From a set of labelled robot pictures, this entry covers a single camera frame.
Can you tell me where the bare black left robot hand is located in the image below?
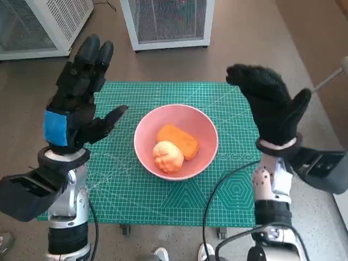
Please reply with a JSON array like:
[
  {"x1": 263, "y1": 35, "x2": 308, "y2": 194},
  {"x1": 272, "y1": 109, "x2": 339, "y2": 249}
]
[{"x1": 43, "y1": 34, "x2": 129, "y2": 154}]

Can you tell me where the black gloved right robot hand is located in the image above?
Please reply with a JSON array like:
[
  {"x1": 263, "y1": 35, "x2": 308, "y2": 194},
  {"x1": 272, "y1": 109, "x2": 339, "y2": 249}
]
[{"x1": 225, "y1": 64, "x2": 312, "y2": 146}]

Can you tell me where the pink bowl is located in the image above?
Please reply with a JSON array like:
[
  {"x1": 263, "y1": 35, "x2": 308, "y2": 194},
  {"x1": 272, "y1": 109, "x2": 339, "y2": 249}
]
[{"x1": 133, "y1": 104, "x2": 219, "y2": 179}]

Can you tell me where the oblong orange toy bread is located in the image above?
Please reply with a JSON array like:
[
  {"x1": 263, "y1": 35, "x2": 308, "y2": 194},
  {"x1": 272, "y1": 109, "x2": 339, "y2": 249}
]
[{"x1": 156, "y1": 124, "x2": 201, "y2": 161}]

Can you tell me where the round toy bread bun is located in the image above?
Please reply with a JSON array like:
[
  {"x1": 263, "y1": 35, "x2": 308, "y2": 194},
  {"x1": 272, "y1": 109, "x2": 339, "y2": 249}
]
[{"x1": 152, "y1": 140, "x2": 185, "y2": 174}]

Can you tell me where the grey chair with metal leg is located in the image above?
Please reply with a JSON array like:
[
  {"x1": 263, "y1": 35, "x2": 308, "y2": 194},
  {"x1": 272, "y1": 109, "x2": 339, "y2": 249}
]
[{"x1": 312, "y1": 55, "x2": 348, "y2": 93}]

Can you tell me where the white cabinet with vent side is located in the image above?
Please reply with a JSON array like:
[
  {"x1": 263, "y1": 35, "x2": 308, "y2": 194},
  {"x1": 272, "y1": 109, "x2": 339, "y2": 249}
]
[{"x1": 0, "y1": 0, "x2": 95, "y2": 61}]

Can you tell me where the green cutting mat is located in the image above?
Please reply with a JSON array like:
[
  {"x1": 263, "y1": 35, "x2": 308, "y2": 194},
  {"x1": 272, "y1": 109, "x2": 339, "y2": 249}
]
[{"x1": 36, "y1": 81, "x2": 263, "y2": 228}]

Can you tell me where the white board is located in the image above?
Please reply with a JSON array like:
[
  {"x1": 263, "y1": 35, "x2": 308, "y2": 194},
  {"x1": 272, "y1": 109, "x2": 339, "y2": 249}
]
[{"x1": 333, "y1": 190, "x2": 348, "y2": 232}]

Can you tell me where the white mesh front cabinet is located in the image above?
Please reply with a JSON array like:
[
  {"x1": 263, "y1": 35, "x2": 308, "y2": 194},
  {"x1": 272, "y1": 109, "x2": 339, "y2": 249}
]
[{"x1": 120, "y1": 0, "x2": 212, "y2": 52}]

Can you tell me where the person's grey shoe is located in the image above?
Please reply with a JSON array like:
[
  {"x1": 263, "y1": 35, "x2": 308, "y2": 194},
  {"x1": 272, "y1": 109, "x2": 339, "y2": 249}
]
[{"x1": 0, "y1": 232, "x2": 14, "y2": 255}]

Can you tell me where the person's white shoe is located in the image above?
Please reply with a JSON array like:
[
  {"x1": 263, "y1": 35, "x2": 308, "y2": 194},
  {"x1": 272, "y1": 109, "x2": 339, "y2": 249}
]
[
  {"x1": 153, "y1": 246, "x2": 169, "y2": 261},
  {"x1": 197, "y1": 243, "x2": 215, "y2": 261}
]

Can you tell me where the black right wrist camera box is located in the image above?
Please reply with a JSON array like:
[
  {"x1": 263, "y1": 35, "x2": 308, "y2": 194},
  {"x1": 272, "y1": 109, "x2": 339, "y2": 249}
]
[{"x1": 289, "y1": 146, "x2": 348, "y2": 195}]

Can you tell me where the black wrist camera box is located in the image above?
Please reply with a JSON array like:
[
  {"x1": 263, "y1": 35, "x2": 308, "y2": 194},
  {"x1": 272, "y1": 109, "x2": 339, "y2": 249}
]
[
  {"x1": 0, "y1": 168, "x2": 69, "y2": 222},
  {"x1": 289, "y1": 146, "x2": 348, "y2": 195}
]

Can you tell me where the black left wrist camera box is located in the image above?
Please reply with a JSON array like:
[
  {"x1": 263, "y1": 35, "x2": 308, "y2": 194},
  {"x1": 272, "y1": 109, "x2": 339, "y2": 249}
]
[{"x1": 0, "y1": 168, "x2": 69, "y2": 222}]

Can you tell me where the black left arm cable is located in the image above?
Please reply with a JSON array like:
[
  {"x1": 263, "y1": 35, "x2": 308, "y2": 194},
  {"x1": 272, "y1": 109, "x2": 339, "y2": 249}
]
[{"x1": 88, "y1": 201, "x2": 99, "y2": 261}]

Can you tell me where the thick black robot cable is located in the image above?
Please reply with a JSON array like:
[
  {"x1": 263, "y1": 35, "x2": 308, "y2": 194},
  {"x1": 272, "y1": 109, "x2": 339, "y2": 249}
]
[
  {"x1": 202, "y1": 160, "x2": 260, "y2": 261},
  {"x1": 216, "y1": 222, "x2": 309, "y2": 261}
]

